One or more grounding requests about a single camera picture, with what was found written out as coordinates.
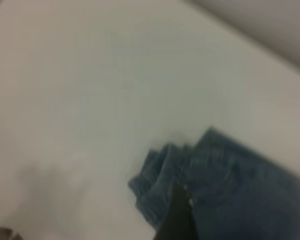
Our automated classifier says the blue denim shorts basketball print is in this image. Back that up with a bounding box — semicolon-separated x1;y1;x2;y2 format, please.
127;126;300;240

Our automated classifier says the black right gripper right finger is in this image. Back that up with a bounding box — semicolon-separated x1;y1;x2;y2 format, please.
187;202;200;240

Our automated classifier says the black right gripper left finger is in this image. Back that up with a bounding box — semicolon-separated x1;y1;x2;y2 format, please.
154;186;191;240

